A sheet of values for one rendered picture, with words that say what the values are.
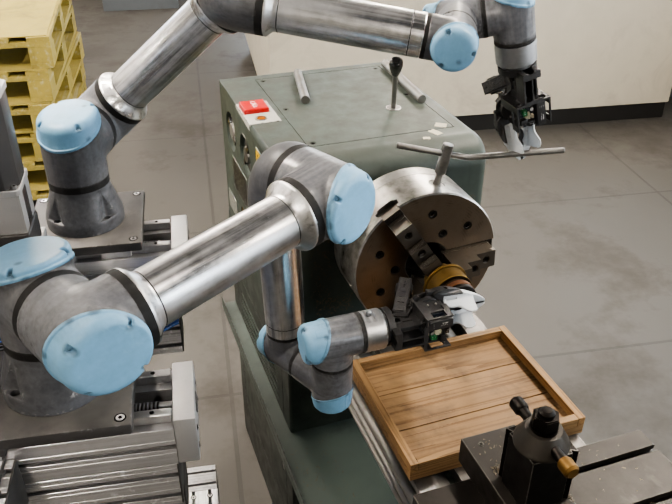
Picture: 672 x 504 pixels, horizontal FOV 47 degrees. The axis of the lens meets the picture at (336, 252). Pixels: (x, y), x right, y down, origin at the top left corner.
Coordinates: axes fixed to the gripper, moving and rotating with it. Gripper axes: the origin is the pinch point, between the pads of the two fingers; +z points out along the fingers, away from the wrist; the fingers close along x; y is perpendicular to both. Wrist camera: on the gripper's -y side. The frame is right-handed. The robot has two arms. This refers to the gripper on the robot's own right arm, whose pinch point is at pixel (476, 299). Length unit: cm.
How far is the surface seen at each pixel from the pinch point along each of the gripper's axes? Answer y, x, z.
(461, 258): -11.0, 2.1, 2.4
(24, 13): -313, -17, -82
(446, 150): -18.6, 22.7, 1.0
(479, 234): -15.1, 4.2, 8.4
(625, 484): 39.5, -11.1, 6.7
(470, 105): -297, -91, 166
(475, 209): -15.1, 10.4, 6.8
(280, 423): -34, -54, -31
